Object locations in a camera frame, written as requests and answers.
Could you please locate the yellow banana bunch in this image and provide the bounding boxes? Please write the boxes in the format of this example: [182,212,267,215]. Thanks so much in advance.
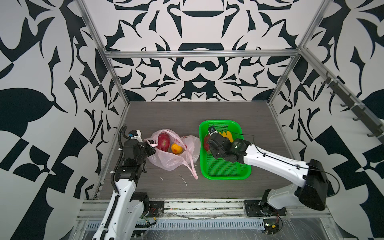
[221,131,234,143]

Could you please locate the green plastic basket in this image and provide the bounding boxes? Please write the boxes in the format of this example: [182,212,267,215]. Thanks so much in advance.
[199,120,252,180]

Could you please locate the pink plastic bag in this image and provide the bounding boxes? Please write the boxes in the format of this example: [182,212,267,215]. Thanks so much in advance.
[144,129,201,180]

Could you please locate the orange yellow fruit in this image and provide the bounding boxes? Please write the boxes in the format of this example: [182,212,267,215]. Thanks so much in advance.
[171,144,184,155]

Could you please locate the pink dragon fruit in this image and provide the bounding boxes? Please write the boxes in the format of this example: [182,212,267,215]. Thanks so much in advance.
[203,135,210,152]
[157,133,171,152]

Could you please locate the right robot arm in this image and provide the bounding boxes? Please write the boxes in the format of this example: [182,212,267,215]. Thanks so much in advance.
[207,132,330,211]

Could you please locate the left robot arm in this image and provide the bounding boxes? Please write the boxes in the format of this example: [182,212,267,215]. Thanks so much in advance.
[92,137,156,240]

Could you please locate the small circuit board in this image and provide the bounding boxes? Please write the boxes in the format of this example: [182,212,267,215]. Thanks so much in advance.
[263,219,283,236]

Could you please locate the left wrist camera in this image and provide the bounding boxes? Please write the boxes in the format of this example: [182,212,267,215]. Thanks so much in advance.
[128,130,143,142]

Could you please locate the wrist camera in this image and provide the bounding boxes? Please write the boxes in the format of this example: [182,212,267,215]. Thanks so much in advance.
[208,126,218,135]
[128,130,143,142]

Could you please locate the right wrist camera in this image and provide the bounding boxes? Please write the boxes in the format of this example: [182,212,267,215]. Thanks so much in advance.
[208,126,218,135]

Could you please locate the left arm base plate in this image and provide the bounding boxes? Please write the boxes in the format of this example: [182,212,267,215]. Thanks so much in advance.
[145,201,165,218]

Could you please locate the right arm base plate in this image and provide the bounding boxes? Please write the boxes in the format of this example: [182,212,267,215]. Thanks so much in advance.
[244,200,287,218]

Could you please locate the aluminium front rail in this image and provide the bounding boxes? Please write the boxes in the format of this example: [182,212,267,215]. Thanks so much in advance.
[76,199,332,221]

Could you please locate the white slotted cable duct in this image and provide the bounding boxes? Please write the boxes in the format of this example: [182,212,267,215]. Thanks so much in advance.
[135,219,265,231]

